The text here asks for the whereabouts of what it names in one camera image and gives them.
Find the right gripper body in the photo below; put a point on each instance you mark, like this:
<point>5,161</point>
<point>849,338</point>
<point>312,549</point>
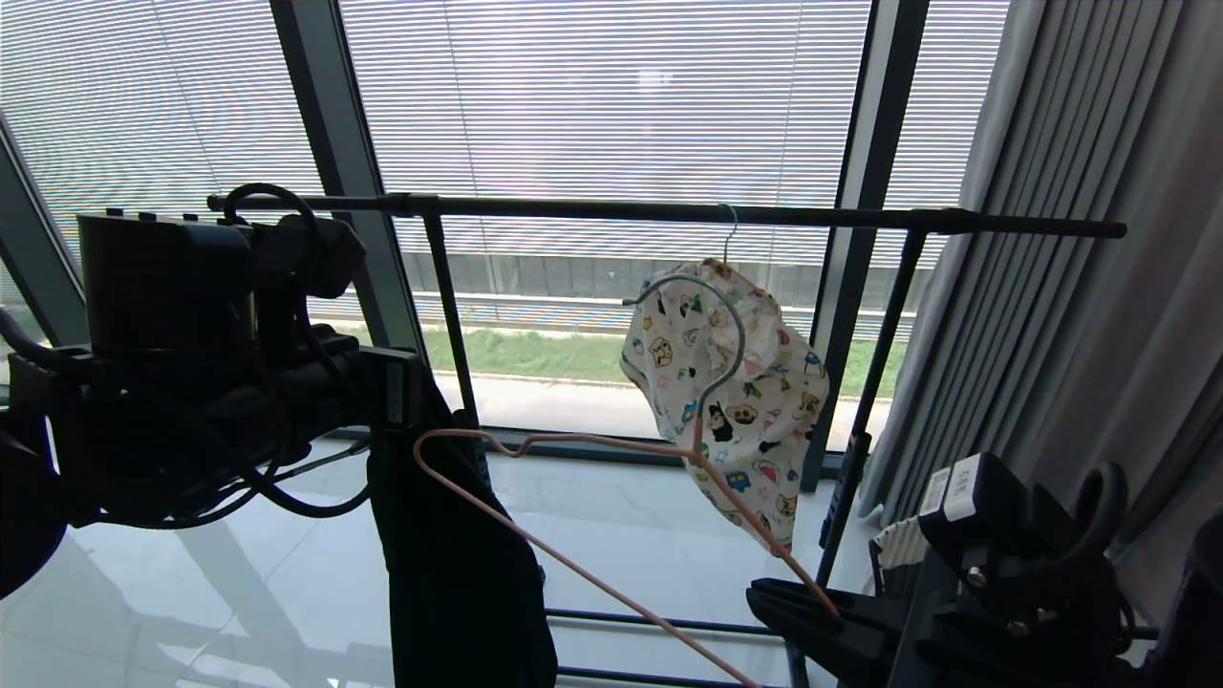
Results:
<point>1032,631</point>

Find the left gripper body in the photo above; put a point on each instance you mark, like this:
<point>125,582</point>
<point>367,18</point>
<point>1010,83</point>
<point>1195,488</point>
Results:
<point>354,392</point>

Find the black garment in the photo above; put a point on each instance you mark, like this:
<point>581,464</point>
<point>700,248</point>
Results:
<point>459,573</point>

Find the cream printed garment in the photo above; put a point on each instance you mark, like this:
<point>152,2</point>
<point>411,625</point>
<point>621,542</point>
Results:
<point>774,401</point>

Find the pink clothes hanger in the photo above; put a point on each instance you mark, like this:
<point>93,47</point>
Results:
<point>700,449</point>
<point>731,239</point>

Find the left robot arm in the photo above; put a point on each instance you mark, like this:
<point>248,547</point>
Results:
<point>162,287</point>

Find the white laundry basket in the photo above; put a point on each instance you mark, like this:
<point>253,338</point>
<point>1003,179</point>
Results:
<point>898,547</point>

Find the black clothes rack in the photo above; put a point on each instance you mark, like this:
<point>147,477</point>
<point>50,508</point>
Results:
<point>573,208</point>

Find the window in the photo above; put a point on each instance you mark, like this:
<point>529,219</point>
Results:
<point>334,115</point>

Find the beige curtain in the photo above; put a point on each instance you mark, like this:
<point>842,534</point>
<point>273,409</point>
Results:
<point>1099,287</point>

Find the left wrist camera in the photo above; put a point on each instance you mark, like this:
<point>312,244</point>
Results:
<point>315,253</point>

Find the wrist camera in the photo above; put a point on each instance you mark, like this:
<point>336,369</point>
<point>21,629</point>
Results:
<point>975,497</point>
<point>315,253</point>

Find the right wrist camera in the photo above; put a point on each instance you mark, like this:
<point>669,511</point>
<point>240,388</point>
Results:
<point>975,497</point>

